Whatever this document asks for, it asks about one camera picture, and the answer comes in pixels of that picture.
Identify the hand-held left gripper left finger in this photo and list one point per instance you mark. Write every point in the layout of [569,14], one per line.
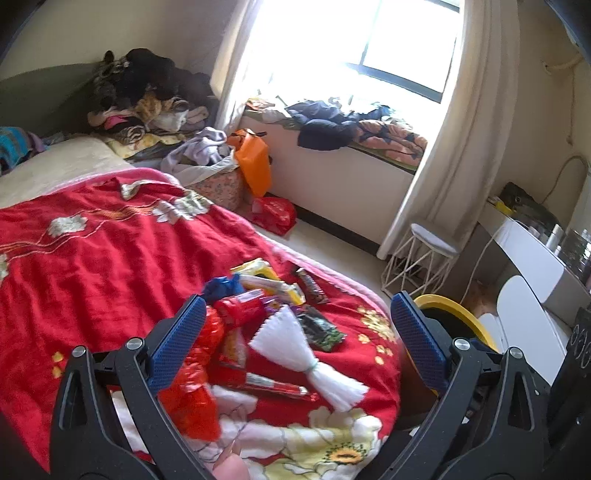
[180,341]

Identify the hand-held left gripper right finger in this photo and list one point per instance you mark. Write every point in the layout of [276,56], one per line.
[415,337]

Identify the yellow trash bin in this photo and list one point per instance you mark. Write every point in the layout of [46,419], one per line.
[461,309]

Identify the blue wrapper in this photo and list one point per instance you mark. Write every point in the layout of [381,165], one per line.
[224,286]

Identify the dark green snack packet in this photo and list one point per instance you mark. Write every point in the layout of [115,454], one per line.
[321,330]

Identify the crumpled red plastic bag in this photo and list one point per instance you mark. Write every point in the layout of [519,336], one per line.
[194,392]

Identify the red snack packet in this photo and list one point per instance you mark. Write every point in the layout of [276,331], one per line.
[242,307]
[233,350]

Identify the long red wrapper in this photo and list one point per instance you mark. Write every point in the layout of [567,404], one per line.
[272,387]

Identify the white chair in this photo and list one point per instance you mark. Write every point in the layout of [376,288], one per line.
[526,314]

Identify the red floral blanket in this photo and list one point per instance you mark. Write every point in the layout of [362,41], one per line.
[106,258]

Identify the white yellow snack wrapper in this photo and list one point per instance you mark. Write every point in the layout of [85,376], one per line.
[281,290]

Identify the white frilly wrapper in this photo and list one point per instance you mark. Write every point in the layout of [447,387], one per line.
[295,346]

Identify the brown candy bar wrapper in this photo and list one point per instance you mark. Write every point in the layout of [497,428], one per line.
[310,285]

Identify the white desk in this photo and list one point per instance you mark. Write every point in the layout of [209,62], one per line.
[531,249]

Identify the cluttered cosmetics organizer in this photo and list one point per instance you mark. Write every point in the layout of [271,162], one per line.
[577,258]

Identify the yellow flat item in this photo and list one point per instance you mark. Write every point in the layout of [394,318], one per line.
[497,203]

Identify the red printed plastic bag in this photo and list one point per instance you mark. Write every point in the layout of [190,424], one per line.
[274,212]

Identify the floral laundry basket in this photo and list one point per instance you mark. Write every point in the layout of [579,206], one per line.
[221,184]

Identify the dark green bag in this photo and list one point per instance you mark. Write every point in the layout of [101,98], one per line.
[521,203]

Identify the white window seat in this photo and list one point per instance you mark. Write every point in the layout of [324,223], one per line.
[323,184]

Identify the orange bag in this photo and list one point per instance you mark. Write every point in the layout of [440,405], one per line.
[251,161]

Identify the lilac garment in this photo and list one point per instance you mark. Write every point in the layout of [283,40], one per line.
[198,147]

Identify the white framed mirror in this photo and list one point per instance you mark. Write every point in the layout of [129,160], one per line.
[581,207]

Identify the orange patterned quilt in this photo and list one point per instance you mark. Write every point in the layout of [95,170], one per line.
[392,136]

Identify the wide cream curtain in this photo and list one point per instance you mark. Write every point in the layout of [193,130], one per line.
[461,138]

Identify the cream bedsheet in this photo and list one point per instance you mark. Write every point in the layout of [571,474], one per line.
[55,166]

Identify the dark jacket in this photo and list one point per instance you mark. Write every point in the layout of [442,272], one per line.
[323,124]

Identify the pile of clothes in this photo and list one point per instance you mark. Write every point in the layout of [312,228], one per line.
[138,101]

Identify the teal cloth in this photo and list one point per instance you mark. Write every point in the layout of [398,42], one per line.
[14,143]

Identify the narrow cream curtain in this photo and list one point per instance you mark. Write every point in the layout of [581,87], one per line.
[235,83]

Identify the green headboard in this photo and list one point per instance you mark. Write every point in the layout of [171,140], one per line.
[41,97]

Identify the window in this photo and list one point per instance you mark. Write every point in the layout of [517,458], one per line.
[392,41]

